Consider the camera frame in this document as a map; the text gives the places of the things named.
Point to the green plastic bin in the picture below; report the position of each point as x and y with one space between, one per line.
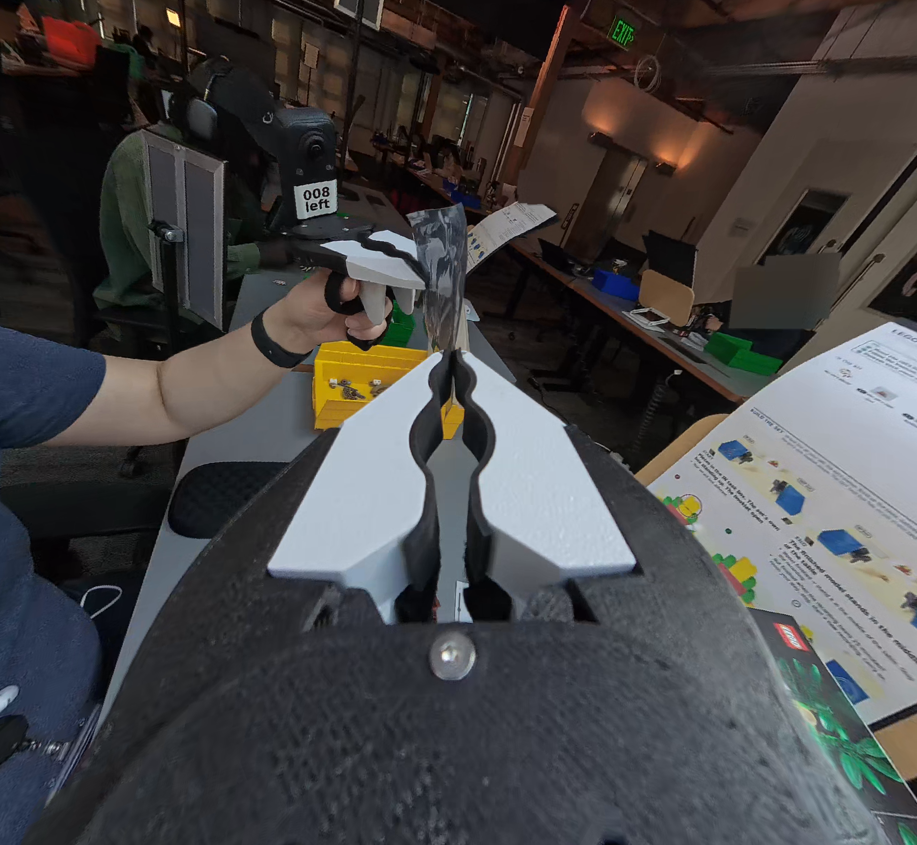
738 350
401 333

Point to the person's left forearm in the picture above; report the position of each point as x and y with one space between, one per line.
200 386

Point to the black wristband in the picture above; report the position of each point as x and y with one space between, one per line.
276 350

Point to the blue plastic bin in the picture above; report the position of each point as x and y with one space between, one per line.
616 285

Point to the silver plastic bag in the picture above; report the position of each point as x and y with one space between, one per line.
440 272

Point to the yellow plastic bin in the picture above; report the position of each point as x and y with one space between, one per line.
380 358

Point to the wooden chair back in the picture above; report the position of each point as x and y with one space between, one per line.
666 297

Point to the dark wall picture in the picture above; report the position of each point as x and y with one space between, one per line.
802 232

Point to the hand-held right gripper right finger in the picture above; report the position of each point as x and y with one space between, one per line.
544 501

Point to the paper leaflet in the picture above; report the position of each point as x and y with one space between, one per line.
508 225

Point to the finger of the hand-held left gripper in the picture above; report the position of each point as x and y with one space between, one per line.
380 272
340 248

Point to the long grey table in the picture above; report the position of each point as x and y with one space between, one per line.
623 318

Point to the small dark brick pieces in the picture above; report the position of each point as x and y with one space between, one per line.
355 390

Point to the black toy brick box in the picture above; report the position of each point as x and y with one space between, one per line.
824 702

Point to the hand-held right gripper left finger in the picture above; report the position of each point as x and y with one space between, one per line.
358 501

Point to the grey door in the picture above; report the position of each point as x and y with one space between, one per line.
609 200

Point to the person's blue shirt sleeve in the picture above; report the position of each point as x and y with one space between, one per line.
43 386

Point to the printed instruction sheet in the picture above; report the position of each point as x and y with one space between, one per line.
824 465

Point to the person's blue jeans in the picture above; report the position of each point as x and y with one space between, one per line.
43 644

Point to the person's left hand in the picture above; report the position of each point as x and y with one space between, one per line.
304 315

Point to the red plastic bin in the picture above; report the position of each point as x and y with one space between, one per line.
71 42

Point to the green exit sign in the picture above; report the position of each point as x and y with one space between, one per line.
622 34

